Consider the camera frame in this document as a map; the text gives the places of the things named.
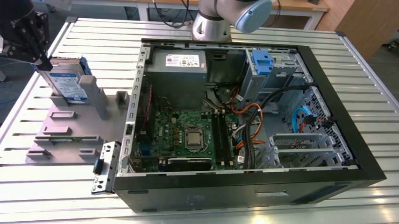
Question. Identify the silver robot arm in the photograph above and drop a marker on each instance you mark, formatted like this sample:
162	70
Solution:
211	30

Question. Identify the blue plastic drive latch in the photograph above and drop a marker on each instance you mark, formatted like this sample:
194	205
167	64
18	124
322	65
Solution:
263	61

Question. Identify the black PC case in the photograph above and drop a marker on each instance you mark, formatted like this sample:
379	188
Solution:
218	193

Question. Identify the metal expansion slot bracket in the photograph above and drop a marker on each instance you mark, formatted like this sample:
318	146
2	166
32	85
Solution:
108	149

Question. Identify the grey parts rack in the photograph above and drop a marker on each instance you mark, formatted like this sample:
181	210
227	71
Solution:
78	130

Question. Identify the wooden cabinet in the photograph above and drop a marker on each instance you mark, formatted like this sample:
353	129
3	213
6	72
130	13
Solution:
367	23

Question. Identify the green motherboard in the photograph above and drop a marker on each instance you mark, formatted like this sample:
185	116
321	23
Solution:
169	140

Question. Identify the grey power supply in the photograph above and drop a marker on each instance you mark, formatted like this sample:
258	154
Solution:
174	88

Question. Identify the metal disk bay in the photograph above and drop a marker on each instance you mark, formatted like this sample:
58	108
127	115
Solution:
299	150

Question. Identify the wooden desk white frame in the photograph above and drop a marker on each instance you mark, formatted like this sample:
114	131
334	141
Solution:
299	5

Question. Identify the metal optical drive cage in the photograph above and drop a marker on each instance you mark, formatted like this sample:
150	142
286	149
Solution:
265	84

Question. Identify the black RAM slot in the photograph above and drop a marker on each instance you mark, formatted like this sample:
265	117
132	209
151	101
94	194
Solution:
219	137
227	137

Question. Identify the CPU socket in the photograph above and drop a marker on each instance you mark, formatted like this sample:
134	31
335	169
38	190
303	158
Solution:
183	140

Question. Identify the black graphics card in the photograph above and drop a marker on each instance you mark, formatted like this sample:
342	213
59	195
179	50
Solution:
187	163

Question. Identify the silver CPU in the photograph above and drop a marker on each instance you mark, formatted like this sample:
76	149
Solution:
194	137

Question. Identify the hard disk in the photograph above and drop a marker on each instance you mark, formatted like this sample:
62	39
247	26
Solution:
67	81

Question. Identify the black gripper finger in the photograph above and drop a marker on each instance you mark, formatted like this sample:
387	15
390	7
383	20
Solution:
22	56
43	64

